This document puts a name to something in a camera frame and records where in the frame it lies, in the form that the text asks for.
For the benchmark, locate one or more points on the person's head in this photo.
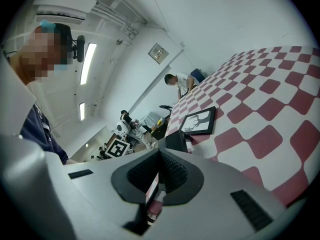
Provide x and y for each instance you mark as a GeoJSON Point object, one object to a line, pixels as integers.
{"type": "Point", "coordinates": [37, 54]}

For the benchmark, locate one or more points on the long ceiling light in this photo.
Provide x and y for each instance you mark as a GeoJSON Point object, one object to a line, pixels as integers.
{"type": "Point", "coordinates": [88, 64]}

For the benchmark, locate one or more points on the pink checkered tablecloth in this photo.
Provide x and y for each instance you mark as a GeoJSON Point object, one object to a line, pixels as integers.
{"type": "Point", "coordinates": [262, 114]}

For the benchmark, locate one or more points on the black head-worn camera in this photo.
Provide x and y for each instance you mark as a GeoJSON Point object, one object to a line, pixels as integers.
{"type": "Point", "coordinates": [80, 49]}

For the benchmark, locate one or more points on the person's navy shirt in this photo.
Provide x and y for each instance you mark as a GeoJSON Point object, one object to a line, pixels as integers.
{"type": "Point", "coordinates": [42, 134]}

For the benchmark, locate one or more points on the white round device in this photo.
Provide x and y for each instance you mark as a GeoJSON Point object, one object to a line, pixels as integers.
{"type": "Point", "coordinates": [122, 128]}

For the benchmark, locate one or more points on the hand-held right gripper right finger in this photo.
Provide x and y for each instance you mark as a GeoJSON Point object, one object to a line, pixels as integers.
{"type": "Point", "coordinates": [212, 184]}

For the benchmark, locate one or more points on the black framed antler picture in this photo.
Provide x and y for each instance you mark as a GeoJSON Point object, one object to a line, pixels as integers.
{"type": "Point", "coordinates": [200, 122]}

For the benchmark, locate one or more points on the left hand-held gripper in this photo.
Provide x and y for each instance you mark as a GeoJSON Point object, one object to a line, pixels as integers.
{"type": "Point", "coordinates": [116, 149]}

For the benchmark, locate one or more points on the white air conditioner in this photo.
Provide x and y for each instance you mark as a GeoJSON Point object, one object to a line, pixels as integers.
{"type": "Point", "coordinates": [60, 12]}

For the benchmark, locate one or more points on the short ceiling light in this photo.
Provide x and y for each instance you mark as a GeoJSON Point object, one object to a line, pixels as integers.
{"type": "Point", "coordinates": [82, 111]}

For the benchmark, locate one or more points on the grey wall electrical panel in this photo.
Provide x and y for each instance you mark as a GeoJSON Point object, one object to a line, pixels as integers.
{"type": "Point", "coordinates": [158, 53]}

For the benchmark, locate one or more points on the pale blue fabric cushion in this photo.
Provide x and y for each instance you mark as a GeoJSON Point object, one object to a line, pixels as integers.
{"type": "Point", "coordinates": [151, 119]}

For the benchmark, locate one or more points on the white ceiling pipes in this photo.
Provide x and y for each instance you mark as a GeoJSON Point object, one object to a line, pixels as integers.
{"type": "Point", "coordinates": [117, 14]}

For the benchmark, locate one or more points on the black box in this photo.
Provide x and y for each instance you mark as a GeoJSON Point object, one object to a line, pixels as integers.
{"type": "Point", "coordinates": [176, 141]}

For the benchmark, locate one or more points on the black low cabinet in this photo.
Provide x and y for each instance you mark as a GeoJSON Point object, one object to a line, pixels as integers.
{"type": "Point", "coordinates": [160, 131]}

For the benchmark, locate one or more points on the blue chair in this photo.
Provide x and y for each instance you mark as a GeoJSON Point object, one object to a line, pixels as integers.
{"type": "Point", "coordinates": [197, 75]}

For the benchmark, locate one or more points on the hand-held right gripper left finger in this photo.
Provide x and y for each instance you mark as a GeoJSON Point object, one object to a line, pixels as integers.
{"type": "Point", "coordinates": [100, 184]}

